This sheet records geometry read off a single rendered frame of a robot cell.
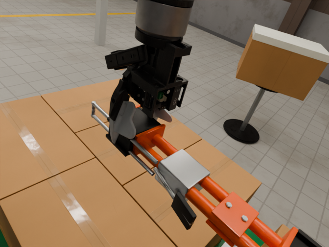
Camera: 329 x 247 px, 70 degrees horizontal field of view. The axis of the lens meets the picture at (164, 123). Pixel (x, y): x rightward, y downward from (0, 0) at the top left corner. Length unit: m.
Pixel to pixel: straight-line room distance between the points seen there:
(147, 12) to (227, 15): 5.78
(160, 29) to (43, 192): 0.84
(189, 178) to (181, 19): 0.24
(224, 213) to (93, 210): 0.68
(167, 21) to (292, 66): 1.93
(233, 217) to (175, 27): 0.28
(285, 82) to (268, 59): 0.26
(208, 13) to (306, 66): 4.37
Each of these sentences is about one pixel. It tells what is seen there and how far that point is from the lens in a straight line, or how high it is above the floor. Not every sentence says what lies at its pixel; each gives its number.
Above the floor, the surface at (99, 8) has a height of 0.52.
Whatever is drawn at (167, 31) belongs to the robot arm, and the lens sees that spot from 0.33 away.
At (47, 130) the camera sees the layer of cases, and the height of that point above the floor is 0.54.
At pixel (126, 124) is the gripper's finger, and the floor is 1.13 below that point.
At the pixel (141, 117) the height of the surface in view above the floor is 1.10.
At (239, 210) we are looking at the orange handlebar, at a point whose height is 1.09.
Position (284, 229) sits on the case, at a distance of 0.63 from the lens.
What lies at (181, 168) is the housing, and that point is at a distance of 0.40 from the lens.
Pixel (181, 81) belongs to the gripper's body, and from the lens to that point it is 0.38.
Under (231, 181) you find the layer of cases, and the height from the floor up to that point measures 0.54.
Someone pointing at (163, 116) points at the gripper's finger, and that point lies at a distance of 0.47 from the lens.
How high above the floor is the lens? 1.38
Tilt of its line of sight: 35 degrees down
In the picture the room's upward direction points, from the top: 16 degrees clockwise
